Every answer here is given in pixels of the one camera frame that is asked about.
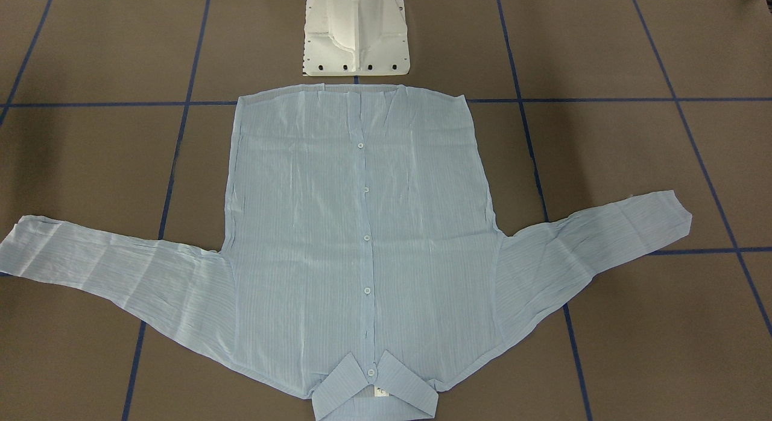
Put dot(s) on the light blue button shirt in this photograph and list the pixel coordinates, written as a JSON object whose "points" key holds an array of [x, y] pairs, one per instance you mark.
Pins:
{"points": [[362, 267]]}

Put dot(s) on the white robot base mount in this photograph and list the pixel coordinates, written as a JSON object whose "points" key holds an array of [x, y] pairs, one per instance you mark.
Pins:
{"points": [[367, 38]]}

